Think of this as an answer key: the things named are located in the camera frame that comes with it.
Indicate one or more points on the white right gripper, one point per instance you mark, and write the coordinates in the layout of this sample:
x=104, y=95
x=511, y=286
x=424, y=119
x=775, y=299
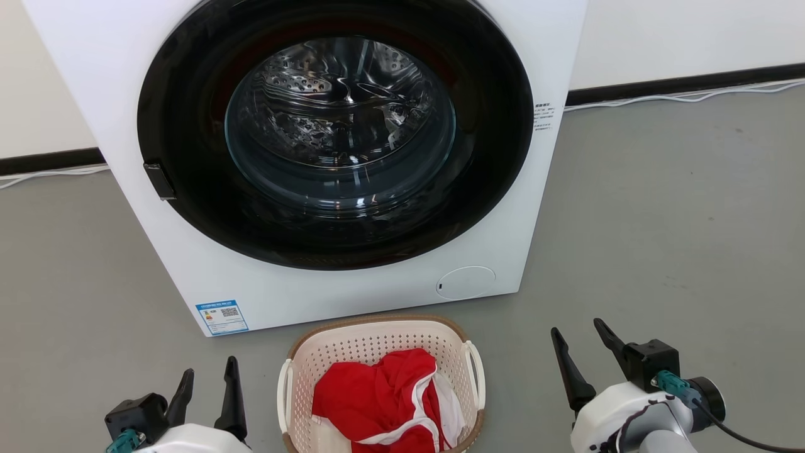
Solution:
x=604, y=415

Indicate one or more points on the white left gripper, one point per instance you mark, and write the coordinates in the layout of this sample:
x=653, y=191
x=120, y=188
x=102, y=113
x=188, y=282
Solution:
x=195, y=440

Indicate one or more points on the beige perforated laundry basket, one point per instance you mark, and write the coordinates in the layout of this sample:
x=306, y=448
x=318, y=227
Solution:
x=365, y=340

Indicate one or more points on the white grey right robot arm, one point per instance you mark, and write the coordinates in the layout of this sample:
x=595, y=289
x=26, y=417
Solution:
x=660, y=434

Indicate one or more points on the blue energy label sticker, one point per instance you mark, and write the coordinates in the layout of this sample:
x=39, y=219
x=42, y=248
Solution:
x=221, y=318

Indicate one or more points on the white garment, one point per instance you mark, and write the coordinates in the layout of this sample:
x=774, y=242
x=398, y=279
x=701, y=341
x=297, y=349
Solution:
x=451, y=412

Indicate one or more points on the round white filter cover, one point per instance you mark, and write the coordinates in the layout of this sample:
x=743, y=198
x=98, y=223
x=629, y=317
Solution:
x=465, y=283

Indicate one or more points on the red garment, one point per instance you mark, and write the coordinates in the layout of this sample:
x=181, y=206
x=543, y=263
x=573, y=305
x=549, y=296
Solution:
x=365, y=396

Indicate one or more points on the white front-load washing machine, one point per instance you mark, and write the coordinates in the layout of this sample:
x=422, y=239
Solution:
x=352, y=296

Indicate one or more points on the black round washer door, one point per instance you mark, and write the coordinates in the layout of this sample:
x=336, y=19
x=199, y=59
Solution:
x=490, y=145

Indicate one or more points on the small printed text label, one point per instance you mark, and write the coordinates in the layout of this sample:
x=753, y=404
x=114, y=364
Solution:
x=544, y=116

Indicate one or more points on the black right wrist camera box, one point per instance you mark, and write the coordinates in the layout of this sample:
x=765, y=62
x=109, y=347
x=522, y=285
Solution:
x=651, y=362

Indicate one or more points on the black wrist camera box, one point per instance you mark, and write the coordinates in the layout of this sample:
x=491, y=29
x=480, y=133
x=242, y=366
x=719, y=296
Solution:
x=135, y=414
x=651, y=362

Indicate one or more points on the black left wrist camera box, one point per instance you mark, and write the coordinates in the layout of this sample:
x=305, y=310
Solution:
x=135, y=414

